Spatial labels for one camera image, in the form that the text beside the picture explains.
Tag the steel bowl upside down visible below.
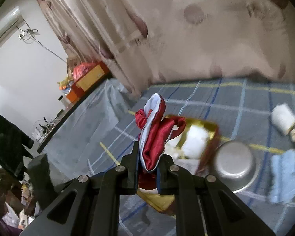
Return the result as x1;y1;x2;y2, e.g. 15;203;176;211
209;141;260;193

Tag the red yellow cardboard box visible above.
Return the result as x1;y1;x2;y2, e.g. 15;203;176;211
71;61;110;98

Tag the clear plastic cover sheet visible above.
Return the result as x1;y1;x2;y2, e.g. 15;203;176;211
43;78;135;179

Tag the red plastic bag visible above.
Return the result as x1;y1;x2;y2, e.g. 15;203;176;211
72;62;96;82

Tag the beige leaf print curtain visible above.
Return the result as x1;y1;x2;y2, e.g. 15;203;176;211
37;0;295;95

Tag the orange box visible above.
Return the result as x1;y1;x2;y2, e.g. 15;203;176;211
66;90;80;103

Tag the small white cloth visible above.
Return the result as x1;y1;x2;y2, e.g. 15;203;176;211
271;103;295;135

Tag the light blue fluffy towel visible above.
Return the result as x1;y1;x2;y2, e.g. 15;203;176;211
268;150;295;204

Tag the white towel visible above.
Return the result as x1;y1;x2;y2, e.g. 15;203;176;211
182;125;209;159

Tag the red white satin cloth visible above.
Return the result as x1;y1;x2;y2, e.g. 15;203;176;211
135;93;186;191

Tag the white wall cable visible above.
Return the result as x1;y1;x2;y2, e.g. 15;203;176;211
16;18;68;64

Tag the grey plaid bed sheet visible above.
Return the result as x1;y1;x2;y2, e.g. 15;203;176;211
87;78;295;235

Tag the red gold toffee tin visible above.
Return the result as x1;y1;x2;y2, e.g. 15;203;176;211
137;117;219;215

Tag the white air conditioner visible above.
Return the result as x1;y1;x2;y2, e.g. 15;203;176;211
0;6;24;47

